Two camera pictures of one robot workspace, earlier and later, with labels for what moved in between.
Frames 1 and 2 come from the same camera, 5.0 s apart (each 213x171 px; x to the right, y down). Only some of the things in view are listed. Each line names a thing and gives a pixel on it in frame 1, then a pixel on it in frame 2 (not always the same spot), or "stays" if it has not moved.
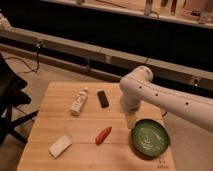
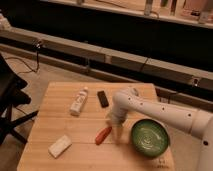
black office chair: (12, 97) stays
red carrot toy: (101, 136) stays
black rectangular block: (104, 102) stays
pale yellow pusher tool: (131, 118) → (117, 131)
